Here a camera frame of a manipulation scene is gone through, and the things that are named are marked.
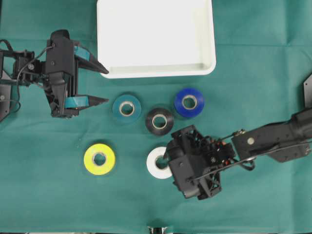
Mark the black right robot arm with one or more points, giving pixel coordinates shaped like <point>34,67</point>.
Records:
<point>282,141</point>

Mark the black tape roll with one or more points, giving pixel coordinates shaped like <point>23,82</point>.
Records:
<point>159,121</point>

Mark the yellow tape roll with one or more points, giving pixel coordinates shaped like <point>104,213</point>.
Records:
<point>99,159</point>

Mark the teal tape roll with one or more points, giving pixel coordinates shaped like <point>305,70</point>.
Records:
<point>126,109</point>

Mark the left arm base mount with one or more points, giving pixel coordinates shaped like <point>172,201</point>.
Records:
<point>5,95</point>

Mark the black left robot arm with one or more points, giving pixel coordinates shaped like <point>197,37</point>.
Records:
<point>28,69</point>

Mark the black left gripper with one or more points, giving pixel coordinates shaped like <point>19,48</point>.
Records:
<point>60,86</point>

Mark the blue tape roll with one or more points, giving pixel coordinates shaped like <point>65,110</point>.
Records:
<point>189,102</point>

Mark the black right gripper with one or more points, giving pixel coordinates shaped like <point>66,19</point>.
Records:
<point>187,163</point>

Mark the white tape roll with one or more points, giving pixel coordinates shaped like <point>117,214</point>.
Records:
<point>152,158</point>

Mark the camera stand at table edge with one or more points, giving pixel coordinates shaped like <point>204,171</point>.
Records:
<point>157,230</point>

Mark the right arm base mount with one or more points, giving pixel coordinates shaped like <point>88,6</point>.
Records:
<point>307,89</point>

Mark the white plastic case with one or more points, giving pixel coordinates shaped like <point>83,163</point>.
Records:
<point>155,38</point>

